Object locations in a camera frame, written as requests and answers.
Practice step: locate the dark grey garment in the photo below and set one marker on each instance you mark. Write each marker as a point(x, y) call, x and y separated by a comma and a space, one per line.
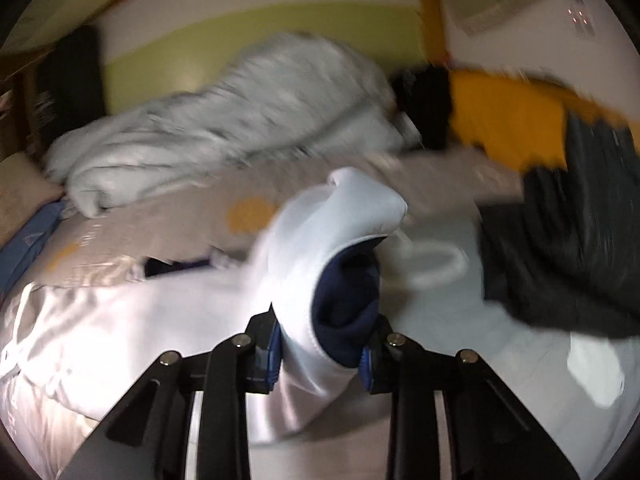
point(560, 250)

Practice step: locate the yellow cloth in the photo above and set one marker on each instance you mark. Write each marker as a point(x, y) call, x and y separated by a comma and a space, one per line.
point(510, 115)

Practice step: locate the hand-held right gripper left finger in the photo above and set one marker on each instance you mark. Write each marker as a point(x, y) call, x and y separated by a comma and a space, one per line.
point(267, 360)

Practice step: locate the white and navy jacket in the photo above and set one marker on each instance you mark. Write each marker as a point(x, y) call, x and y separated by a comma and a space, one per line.
point(295, 260)

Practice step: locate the light grey duvet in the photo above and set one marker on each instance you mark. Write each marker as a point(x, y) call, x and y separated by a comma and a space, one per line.
point(200, 125)

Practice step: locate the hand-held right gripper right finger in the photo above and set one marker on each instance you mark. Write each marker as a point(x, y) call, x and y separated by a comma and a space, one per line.
point(370, 367)

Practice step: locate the black cloth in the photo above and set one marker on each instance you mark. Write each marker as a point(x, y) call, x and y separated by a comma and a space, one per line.
point(425, 105)

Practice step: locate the blue pillow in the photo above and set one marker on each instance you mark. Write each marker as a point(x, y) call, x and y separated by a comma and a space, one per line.
point(30, 245)

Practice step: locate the beige pillow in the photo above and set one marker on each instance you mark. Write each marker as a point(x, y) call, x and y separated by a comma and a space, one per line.
point(25, 195)

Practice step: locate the cluttered wooden shelf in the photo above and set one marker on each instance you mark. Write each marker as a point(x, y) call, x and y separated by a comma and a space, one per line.
point(15, 110)

